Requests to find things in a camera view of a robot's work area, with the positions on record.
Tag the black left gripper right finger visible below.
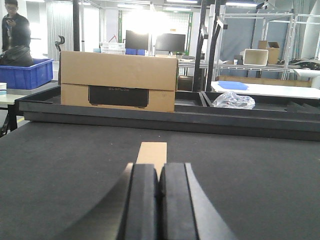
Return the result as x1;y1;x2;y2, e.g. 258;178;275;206
159;163;237;240

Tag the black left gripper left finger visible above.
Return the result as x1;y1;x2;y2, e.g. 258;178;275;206
55;163;158;240

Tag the small cardboard package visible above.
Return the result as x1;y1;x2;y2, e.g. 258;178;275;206
136;142;167;180

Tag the large cardboard box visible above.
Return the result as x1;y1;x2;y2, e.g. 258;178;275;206
60;51;178;112

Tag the open cardboard box on shelf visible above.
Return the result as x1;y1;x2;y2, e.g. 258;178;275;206
257;40;280;65

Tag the black foam tray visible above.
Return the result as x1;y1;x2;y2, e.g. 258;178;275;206
18;86;320;141

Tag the crumpled plastic bag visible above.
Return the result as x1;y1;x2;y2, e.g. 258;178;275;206
212;91;256;110

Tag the blue foam pad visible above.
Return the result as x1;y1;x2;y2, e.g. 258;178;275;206
217;81;249;91

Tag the white foam board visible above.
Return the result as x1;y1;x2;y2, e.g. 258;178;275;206
211;81;320;100

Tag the white rectangular bin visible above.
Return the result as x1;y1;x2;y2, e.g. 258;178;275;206
240;48;269;66

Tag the right computer monitor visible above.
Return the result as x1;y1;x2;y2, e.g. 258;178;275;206
155;33;186;55

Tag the computer monitor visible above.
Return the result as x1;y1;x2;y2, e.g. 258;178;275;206
125;30;149;50
155;33;186;55

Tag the left computer monitor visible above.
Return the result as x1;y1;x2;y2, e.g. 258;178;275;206
125;30;149;50

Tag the blue plastic crate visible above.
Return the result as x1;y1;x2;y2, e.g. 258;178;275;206
0;58;54;90

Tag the person in black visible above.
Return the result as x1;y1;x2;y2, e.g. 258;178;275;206
0;0;34;67

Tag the white wire basket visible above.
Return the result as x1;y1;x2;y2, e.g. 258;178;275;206
99;35;126;55

